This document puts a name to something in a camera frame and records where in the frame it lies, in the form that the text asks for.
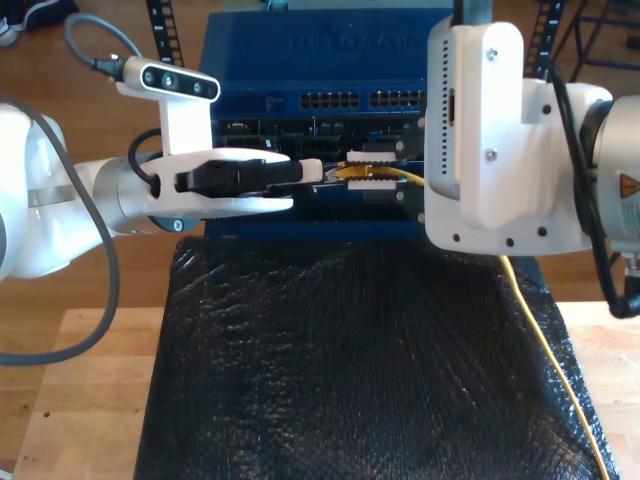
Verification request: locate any yellow network cable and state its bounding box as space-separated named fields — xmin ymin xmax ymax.
xmin=323 ymin=162 xmax=614 ymax=480

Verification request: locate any black rack server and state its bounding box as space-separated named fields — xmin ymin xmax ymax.
xmin=212 ymin=115 xmax=426 ymax=166

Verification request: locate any blue rack base panel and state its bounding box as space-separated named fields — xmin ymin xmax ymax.
xmin=203 ymin=219 xmax=431 ymax=242

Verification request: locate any dark metal stool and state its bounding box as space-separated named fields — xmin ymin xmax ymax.
xmin=564 ymin=0 xmax=640 ymax=71

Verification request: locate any black textured mat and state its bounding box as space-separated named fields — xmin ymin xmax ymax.
xmin=133 ymin=234 xmax=621 ymax=480

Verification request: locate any dark sneaker white sole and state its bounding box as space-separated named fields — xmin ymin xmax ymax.
xmin=17 ymin=0 xmax=81 ymax=32

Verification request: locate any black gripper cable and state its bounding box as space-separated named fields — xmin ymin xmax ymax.
xmin=127 ymin=128 xmax=166 ymax=199

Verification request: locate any blue network switch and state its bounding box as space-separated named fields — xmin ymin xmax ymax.
xmin=198 ymin=10 xmax=431 ymax=117

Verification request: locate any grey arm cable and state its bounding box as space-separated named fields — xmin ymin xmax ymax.
xmin=0 ymin=12 xmax=144 ymax=367

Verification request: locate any black perforated rack post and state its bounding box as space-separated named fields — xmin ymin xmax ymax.
xmin=523 ymin=0 xmax=569 ymax=81
xmin=145 ymin=0 xmax=187 ymax=69

